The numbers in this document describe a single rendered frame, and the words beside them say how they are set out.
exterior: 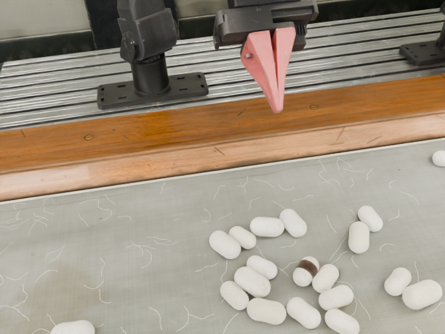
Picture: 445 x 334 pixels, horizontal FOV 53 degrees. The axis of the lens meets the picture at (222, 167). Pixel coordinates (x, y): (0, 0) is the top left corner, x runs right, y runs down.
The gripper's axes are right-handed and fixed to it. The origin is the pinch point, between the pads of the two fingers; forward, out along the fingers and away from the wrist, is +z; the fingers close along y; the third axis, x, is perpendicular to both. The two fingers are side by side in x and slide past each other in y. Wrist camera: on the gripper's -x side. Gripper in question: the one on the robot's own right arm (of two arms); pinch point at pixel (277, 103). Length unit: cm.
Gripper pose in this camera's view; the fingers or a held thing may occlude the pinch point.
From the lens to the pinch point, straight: 46.8
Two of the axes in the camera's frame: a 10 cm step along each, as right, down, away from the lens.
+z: 1.6, 9.8, -1.3
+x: -0.8, 1.5, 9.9
